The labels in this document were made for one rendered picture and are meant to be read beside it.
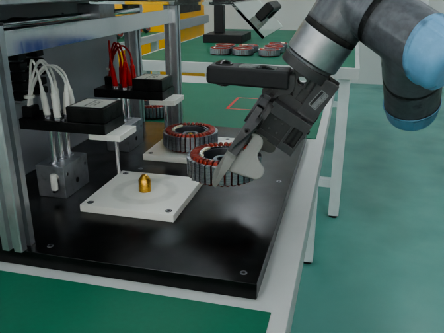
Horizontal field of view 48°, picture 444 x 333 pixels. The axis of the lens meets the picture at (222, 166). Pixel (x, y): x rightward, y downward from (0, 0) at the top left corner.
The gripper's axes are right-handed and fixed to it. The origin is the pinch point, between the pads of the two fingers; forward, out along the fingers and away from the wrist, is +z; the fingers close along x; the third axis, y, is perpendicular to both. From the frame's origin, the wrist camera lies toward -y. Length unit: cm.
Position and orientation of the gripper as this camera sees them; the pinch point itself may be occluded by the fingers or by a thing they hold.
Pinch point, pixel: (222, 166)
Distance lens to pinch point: 74.6
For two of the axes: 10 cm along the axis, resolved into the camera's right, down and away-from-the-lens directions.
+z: -5.0, 7.6, 4.2
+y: 8.3, 5.6, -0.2
